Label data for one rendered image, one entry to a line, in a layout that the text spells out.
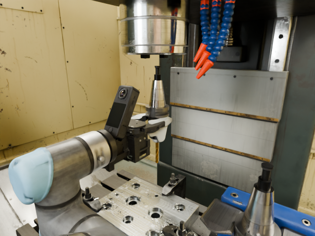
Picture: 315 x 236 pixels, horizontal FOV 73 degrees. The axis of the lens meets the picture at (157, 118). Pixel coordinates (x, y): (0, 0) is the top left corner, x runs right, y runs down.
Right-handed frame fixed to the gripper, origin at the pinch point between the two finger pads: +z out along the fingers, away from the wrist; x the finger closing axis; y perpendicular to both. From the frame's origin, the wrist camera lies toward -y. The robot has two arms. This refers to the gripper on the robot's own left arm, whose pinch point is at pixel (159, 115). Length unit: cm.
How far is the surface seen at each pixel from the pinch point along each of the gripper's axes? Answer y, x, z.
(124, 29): -21.2, -2.3, -9.5
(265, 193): 1.9, 29.8, -16.2
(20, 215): 59, -71, -17
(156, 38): -19.1, 5.2, -7.9
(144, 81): 4, -74, 80
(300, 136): 13, 31, 45
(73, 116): 26, -100, 34
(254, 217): 5.8, 29.0, -16.8
